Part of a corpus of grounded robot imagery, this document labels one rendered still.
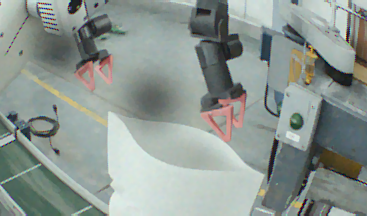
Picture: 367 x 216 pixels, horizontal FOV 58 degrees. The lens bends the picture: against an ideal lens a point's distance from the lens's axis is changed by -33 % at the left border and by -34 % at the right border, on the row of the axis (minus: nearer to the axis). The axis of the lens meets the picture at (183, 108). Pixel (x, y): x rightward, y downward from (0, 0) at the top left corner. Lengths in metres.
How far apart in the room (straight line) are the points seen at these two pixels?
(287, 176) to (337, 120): 0.16
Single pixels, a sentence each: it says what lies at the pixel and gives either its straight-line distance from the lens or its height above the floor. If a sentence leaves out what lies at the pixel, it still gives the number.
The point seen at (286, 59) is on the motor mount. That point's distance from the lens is 1.16.
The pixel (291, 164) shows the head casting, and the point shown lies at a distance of 0.79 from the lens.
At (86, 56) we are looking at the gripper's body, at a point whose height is 1.17.
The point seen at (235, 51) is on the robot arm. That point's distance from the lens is 1.05.
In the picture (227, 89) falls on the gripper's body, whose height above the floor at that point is 1.20.
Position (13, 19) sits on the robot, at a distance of 0.74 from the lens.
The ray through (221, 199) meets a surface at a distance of 1.07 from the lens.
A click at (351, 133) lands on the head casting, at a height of 1.29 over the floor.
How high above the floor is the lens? 1.56
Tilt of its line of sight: 24 degrees down
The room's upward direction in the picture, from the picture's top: 9 degrees clockwise
